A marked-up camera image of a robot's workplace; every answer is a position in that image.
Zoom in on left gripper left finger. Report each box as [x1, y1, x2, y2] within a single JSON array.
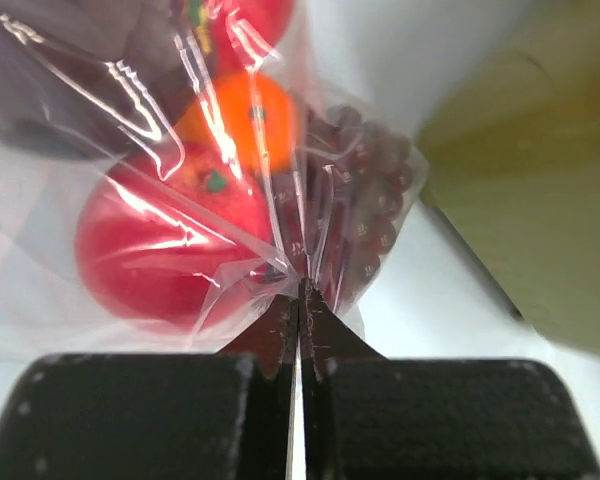
[[0, 296, 299, 479]]

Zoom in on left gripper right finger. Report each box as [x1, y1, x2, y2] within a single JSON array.
[[298, 280, 600, 479]]

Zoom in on clear zip bag orange seal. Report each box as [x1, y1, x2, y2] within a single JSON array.
[[0, 1, 428, 356]]

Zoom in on red fake apple lower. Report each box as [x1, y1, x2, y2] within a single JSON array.
[[74, 142, 272, 330]]

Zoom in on red fake apple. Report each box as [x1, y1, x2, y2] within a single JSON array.
[[74, 142, 272, 330], [184, 0, 294, 74]]

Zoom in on dark purple fake grapes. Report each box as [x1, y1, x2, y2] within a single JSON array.
[[271, 104, 418, 313]]

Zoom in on small orange fake tangerine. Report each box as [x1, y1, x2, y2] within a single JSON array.
[[175, 71, 300, 173]]

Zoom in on red fake apple upper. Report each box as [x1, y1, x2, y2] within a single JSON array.
[[184, 0, 294, 74]]

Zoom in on olive green plastic bin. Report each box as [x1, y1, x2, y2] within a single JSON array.
[[418, 1, 600, 354]]

